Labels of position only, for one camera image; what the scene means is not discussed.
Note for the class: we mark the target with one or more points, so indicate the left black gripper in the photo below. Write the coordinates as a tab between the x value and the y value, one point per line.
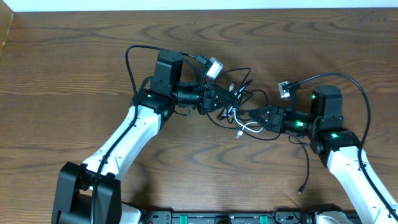
206	99

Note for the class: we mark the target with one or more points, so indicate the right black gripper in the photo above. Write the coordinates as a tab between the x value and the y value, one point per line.
277	119

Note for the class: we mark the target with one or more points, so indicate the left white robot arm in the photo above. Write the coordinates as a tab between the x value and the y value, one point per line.
90	192

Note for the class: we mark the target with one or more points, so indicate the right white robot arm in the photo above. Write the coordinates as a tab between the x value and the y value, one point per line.
337	148

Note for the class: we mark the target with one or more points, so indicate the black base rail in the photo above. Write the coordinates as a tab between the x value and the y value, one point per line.
165	217

